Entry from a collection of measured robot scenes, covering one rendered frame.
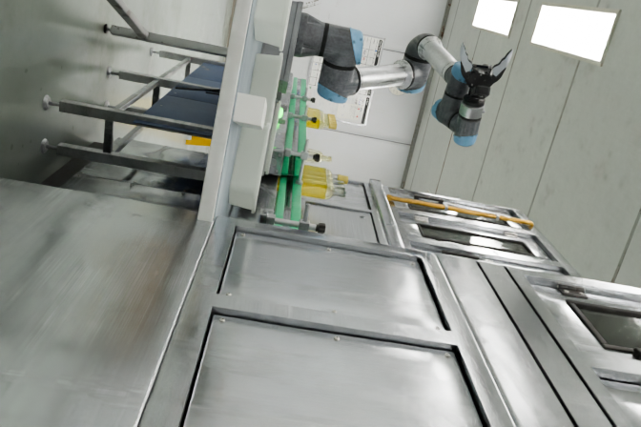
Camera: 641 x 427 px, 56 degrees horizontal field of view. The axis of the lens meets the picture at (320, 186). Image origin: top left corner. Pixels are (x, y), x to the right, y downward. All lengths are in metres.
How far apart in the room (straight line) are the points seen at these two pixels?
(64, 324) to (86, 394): 0.15
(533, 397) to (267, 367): 0.40
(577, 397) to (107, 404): 0.68
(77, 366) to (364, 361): 0.41
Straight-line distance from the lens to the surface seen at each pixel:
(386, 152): 8.42
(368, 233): 2.32
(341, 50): 2.08
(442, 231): 2.67
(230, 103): 1.28
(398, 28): 8.14
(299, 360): 0.92
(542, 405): 0.99
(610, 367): 1.17
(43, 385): 0.82
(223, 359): 0.90
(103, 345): 0.89
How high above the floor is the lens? 0.85
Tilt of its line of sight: 5 degrees up
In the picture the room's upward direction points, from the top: 100 degrees clockwise
